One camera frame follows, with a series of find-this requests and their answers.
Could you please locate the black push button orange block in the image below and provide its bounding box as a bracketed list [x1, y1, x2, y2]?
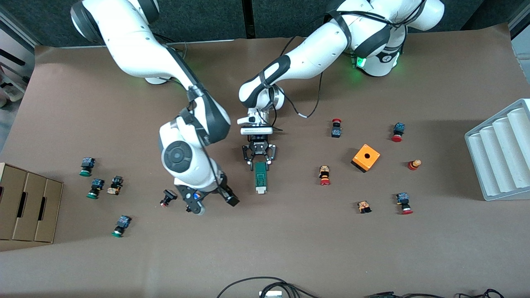
[185, 191, 202, 213]

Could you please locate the green push button blue block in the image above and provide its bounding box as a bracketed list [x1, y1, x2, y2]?
[111, 215, 132, 238]
[79, 157, 96, 177]
[87, 178, 105, 199]

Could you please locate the black push button beige block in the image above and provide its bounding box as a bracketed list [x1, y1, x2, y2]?
[106, 175, 123, 195]

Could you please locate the orange button box with hole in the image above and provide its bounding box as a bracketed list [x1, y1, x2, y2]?
[351, 144, 381, 173]

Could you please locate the brown paper table cover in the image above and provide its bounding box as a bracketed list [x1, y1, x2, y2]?
[0, 23, 530, 298]

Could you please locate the brown cardboard box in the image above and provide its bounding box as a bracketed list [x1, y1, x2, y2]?
[0, 162, 64, 244]

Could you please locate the grey ridged tray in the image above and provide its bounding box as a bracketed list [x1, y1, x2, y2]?
[465, 99, 530, 201]

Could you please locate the black looped cable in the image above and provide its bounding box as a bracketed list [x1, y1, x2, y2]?
[216, 276, 321, 298]

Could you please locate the black vertical post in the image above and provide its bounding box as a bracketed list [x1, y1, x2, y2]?
[242, 0, 256, 40]

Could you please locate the black cable bundle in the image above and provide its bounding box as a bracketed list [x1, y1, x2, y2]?
[364, 288, 506, 298]

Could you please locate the grey metal frame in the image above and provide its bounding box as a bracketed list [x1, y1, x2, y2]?
[0, 8, 36, 108]
[509, 12, 530, 40]

